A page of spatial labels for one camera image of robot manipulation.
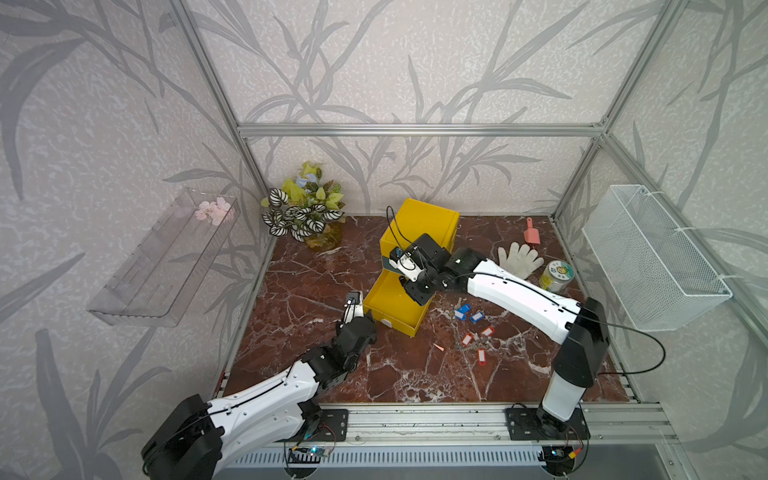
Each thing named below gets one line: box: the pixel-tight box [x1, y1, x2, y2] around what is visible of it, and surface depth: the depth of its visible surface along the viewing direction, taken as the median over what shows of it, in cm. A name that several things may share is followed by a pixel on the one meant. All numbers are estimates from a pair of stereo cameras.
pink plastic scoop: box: [524, 217, 541, 245], surface depth 114 cm
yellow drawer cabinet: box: [379, 198, 461, 258], surface depth 93 cm
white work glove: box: [498, 242, 544, 280], surface depth 110 cm
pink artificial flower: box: [195, 197, 231, 226], surface depth 78 cm
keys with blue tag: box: [454, 303, 471, 321], surface depth 95 cm
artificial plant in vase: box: [261, 161, 346, 251], surface depth 93 cm
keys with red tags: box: [462, 326, 495, 366], surface depth 90 cm
